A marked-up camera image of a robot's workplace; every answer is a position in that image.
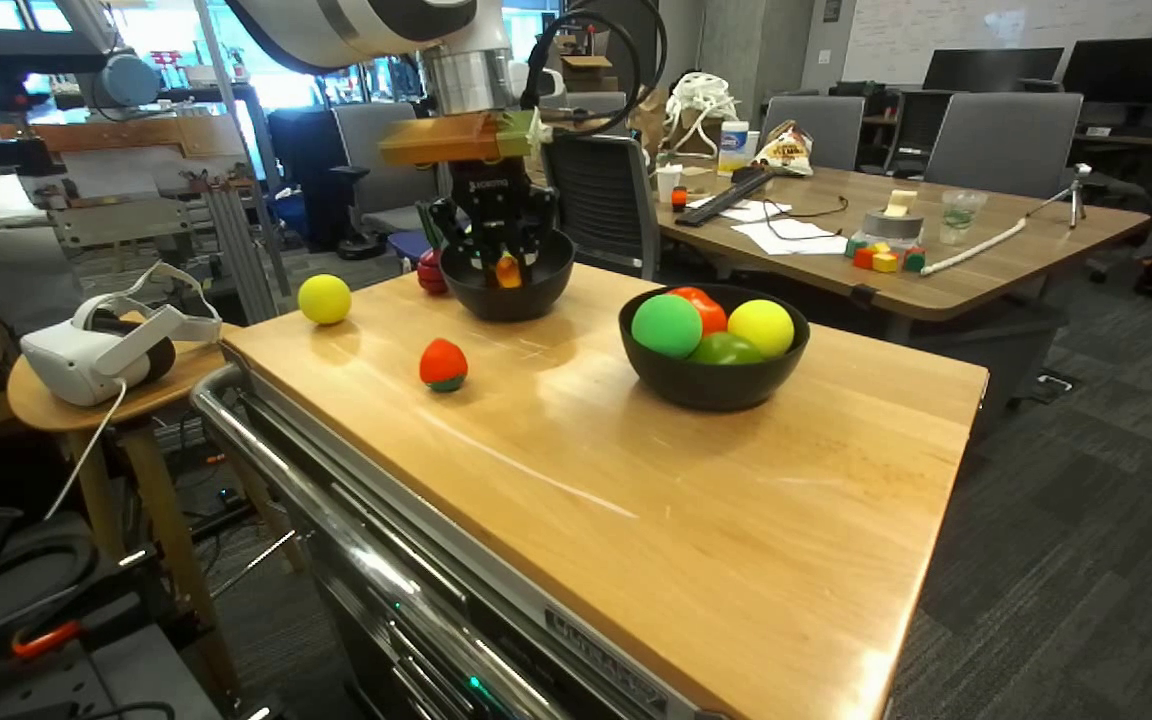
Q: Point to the orange toy tomato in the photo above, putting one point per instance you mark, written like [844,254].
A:
[706,304]

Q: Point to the black bowl near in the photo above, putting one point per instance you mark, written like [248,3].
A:
[472,278]

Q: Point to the metal cart handle bar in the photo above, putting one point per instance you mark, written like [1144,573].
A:
[472,667]

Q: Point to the black bowl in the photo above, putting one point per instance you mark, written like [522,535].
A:
[706,386]
[472,278]

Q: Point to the yellow toy banana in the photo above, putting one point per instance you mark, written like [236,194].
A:
[508,274]

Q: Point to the green toy pepper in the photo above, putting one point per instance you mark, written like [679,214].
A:
[724,348]

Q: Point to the wooden office desk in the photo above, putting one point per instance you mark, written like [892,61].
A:
[978,245]

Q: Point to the black bowl far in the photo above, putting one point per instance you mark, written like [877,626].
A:
[706,386]

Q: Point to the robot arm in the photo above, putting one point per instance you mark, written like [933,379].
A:
[485,105]

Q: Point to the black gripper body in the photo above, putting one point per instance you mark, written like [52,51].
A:
[492,214]

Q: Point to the colourful toy blocks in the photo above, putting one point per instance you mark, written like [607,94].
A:
[885,256]

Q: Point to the round wooden stool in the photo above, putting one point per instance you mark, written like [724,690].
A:
[128,426]

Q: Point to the yellow-green toy lemon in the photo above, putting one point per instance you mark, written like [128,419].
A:
[327,297]

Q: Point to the green toy ball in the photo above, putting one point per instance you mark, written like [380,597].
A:
[667,324]

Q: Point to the red toy strawberry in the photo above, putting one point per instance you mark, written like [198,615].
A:
[441,364]

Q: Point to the white VR headset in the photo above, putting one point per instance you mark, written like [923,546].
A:
[123,336]

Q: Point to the grey office chair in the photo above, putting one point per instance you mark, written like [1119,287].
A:
[607,201]

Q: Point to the red toy radish green leaves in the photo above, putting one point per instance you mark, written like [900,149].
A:
[431,274]

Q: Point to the white paper sheet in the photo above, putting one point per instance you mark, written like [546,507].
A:
[778,235]

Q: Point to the yellow toy ball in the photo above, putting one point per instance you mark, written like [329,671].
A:
[765,324]

